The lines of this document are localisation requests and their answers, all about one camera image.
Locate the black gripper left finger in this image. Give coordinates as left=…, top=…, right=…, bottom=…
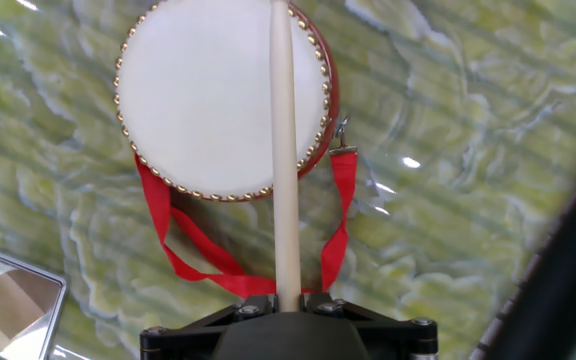
left=140, top=294, right=278, bottom=360

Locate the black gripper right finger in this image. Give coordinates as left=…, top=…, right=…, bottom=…
left=303, top=294, right=439, bottom=360

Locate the wooden drumstick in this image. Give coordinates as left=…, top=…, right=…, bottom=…
left=269, top=0, right=303, bottom=314

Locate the red drum white head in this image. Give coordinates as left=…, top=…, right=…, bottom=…
left=112, top=0, right=342, bottom=204

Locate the silver digital scale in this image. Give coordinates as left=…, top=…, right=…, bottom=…
left=0, top=245, right=68, bottom=360

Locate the green marble pattern mat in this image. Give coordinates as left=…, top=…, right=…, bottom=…
left=0, top=0, right=576, bottom=360

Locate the red drum strap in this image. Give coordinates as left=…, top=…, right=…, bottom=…
left=134, top=114, right=359, bottom=300

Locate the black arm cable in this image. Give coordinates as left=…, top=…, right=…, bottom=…
left=467, top=144, right=576, bottom=360

